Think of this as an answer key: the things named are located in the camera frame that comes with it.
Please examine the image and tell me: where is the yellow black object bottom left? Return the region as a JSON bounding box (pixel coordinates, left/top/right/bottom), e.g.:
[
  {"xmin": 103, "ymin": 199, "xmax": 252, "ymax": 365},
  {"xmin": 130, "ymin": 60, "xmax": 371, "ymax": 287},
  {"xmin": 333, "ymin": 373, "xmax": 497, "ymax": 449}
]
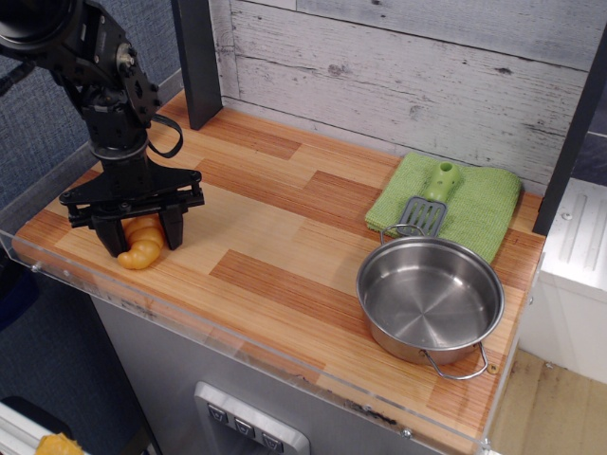
[{"xmin": 1, "ymin": 396, "xmax": 85, "ymax": 454}]

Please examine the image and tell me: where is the silver dispenser button panel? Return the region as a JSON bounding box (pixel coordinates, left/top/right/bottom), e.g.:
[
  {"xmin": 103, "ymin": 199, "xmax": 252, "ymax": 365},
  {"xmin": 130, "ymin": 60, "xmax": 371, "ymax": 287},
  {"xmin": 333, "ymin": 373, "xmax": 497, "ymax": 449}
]
[{"xmin": 193, "ymin": 381, "xmax": 311, "ymax": 454}]

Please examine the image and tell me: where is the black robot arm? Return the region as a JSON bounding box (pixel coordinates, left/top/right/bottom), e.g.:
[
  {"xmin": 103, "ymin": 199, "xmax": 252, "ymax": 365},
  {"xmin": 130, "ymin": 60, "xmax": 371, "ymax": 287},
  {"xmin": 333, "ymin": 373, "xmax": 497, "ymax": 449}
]
[{"xmin": 1, "ymin": 1, "xmax": 204, "ymax": 257}]

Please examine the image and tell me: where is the green handled grey spatula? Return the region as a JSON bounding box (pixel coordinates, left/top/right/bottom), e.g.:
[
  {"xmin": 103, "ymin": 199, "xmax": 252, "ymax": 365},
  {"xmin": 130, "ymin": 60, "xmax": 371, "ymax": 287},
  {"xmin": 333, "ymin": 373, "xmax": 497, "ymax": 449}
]
[{"xmin": 396, "ymin": 161, "xmax": 461, "ymax": 237}]

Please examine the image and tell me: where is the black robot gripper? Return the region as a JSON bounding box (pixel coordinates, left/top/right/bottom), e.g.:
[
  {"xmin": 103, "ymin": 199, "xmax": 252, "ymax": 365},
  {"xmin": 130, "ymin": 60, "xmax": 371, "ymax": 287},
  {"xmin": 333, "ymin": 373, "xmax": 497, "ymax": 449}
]
[{"xmin": 60, "ymin": 152, "xmax": 204, "ymax": 257}]

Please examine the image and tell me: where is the grey toy fridge cabinet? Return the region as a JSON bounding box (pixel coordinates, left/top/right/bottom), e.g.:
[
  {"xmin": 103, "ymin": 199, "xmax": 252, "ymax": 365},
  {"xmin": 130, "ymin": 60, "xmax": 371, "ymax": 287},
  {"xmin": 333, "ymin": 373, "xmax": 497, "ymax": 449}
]
[{"xmin": 94, "ymin": 299, "xmax": 479, "ymax": 454}]

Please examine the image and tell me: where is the black vertical post left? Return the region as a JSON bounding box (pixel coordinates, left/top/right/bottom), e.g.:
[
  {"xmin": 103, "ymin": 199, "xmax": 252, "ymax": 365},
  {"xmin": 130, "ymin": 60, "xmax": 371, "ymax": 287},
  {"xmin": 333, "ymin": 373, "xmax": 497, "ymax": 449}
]
[{"xmin": 172, "ymin": 0, "xmax": 223, "ymax": 130}]

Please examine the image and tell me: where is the clear acrylic guard rail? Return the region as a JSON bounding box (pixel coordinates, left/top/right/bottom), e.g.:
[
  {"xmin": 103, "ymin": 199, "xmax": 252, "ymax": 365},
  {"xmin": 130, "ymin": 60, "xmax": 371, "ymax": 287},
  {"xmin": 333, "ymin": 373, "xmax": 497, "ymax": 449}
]
[{"xmin": 0, "ymin": 68, "xmax": 545, "ymax": 455}]

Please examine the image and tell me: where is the black vertical post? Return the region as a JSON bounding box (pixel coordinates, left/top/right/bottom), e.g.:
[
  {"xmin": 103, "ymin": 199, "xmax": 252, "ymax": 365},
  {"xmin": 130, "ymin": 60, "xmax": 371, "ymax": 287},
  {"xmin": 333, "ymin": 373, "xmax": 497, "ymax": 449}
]
[
  {"xmin": 172, "ymin": 0, "xmax": 223, "ymax": 130},
  {"xmin": 532, "ymin": 28, "xmax": 606, "ymax": 236}
]

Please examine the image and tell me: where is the white aluminium side frame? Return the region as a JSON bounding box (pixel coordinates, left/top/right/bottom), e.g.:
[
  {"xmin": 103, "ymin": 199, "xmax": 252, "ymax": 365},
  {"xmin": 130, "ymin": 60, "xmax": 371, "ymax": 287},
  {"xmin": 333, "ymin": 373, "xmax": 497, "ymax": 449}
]
[{"xmin": 519, "ymin": 178, "xmax": 606, "ymax": 383}]

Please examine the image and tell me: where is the orange plastic toy croissant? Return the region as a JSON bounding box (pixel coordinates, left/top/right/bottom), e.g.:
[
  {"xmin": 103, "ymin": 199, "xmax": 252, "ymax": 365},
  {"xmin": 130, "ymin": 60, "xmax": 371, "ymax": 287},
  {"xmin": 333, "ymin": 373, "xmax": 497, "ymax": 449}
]
[{"xmin": 118, "ymin": 216, "xmax": 164, "ymax": 270}]

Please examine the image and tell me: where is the green folded cloth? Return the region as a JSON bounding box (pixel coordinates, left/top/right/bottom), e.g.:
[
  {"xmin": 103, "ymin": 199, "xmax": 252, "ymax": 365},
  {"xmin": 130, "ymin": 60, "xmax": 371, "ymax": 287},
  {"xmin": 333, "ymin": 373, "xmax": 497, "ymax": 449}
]
[{"xmin": 365, "ymin": 153, "xmax": 522, "ymax": 263}]

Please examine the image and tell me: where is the black vertical post right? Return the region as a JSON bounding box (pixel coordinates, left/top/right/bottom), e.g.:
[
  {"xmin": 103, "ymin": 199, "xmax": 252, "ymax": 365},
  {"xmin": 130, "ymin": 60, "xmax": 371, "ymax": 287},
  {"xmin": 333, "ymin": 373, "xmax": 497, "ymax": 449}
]
[{"xmin": 532, "ymin": 28, "xmax": 606, "ymax": 236}]

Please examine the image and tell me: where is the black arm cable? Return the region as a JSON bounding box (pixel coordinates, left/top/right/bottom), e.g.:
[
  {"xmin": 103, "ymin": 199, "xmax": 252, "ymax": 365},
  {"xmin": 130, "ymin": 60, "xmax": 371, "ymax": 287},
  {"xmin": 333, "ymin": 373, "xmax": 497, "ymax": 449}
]
[{"xmin": 144, "ymin": 115, "xmax": 185, "ymax": 160}]

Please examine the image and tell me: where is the stainless steel pot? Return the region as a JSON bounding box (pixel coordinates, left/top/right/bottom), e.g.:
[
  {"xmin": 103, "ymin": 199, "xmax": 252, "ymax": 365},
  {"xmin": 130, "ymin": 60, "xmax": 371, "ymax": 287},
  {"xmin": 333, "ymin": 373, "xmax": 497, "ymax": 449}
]
[{"xmin": 356, "ymin": 224, "xmax": 506, "ymax": 381}]

